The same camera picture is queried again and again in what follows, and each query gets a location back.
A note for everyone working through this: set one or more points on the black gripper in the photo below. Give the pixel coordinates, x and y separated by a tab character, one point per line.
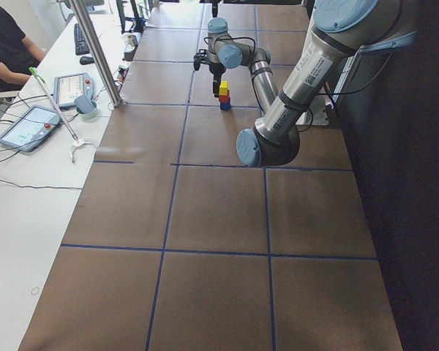
214	70

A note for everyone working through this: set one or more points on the yellow wooden block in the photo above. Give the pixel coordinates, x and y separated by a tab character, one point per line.
224	88

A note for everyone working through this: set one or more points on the red wooden block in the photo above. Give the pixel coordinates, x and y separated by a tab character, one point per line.
224	99

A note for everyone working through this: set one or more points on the blue wooden block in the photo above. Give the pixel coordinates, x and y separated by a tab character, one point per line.
225	106

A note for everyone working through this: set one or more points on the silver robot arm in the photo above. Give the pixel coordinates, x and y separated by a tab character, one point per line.
338	29

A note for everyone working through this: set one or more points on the metal cup on table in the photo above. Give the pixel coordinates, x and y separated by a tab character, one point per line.
132	40

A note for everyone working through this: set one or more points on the black computer mouse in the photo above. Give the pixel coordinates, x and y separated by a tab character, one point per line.
86	60

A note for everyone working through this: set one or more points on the black keyboard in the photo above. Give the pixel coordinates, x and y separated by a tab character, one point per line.
81	45

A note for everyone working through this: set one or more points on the far teach pendant tablet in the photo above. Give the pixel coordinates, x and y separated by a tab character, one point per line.
67	88

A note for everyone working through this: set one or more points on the teach pendant tablet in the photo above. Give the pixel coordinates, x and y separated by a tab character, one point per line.
67	88
31	129

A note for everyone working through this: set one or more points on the white rod stand foot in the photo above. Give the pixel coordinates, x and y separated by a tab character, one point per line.
79	143

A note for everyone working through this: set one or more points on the thin metal rod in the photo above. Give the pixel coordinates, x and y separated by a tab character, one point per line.
41	82

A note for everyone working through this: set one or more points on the near teach pendant tablet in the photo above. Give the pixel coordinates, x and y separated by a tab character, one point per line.
31	129

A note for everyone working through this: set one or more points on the seated person black shirt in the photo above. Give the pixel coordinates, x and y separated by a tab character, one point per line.
17	54

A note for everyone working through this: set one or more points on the aluminium frame post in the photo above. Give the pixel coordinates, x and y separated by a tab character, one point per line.
79	9

